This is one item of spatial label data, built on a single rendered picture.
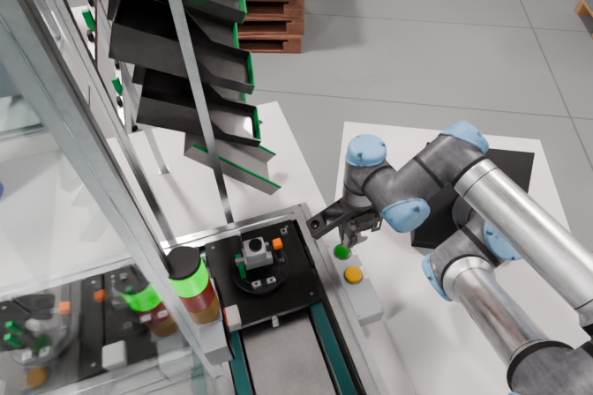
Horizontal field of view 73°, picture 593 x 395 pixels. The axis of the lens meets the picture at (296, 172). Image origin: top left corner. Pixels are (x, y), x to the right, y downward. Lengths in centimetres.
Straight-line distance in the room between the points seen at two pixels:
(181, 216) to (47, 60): 101
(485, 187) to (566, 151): 241
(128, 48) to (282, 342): 71
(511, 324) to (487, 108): 250
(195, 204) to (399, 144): 73
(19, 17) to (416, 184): 59
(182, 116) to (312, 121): 198
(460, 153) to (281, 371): 61
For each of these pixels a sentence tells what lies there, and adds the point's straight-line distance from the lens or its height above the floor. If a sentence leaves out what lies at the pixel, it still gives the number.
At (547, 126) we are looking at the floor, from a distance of 323.
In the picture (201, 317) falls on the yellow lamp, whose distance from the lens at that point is 65.
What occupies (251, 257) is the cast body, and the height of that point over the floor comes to 108.
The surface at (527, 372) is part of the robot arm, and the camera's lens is 73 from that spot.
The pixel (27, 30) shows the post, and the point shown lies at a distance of 32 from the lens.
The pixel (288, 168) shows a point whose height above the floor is 86.
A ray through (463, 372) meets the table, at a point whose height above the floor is 86.
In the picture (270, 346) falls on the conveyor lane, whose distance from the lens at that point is 102.
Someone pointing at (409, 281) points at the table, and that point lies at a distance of 117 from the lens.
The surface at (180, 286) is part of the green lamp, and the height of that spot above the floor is 140.
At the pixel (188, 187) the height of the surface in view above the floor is 86.
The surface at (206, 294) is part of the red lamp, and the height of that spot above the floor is 134.
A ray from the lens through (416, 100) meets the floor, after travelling 311.
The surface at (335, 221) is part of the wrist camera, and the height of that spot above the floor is 115.
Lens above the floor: 188
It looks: 49 degrees down
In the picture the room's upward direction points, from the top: 1 degrees counter-clockwise
